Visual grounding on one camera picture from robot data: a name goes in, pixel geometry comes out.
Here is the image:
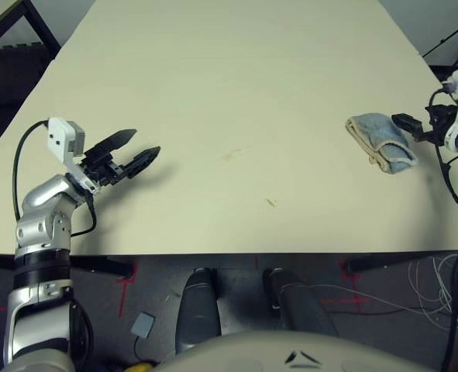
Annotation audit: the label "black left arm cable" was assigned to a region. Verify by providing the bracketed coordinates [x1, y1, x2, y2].
[12, 119, 98, 237]

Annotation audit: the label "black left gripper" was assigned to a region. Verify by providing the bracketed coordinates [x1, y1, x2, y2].
[81, 129, 162, 188]

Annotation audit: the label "black tripod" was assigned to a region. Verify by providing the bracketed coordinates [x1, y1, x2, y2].
[422, 14, 458, 67]

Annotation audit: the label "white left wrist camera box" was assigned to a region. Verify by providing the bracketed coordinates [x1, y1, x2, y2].
[46, 117, 98, 194]

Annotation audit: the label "blue terry cloth rag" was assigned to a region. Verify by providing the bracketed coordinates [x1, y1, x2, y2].
[344, 112, 420, 176]

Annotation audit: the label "dark grey robot leg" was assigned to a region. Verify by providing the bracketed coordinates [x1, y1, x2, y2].
[262, 267, 340, 339]
[174, 267, 222, 356]

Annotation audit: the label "black foam floor mat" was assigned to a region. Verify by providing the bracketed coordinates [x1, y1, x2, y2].
[0, 43, 56, 158]

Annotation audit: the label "dark grey robot right leg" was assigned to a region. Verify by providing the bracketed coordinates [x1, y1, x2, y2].
[262, 267, 340, 339]

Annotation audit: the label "grey robot torso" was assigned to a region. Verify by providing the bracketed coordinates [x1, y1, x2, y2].
[150, 329, 443, 372]

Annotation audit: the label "dark grey robot left leg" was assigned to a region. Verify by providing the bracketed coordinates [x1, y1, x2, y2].
[174, 267, 222, 356]

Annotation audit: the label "side table with black frame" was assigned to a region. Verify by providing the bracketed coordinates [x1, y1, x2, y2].
[0, 0, 62, 60]

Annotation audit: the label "small grey box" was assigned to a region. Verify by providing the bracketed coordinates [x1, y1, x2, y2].
[130, 312, 157, 339]

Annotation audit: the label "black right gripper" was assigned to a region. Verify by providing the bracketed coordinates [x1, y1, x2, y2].
[391, 103, 458, 147]

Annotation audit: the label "black table foot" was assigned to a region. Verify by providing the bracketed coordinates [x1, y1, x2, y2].
[343, 251, 443, 274]
[68, 255, 135, 281]

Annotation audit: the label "white floor cables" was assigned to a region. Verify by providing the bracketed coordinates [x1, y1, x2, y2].
[405, 250, 458, 343]

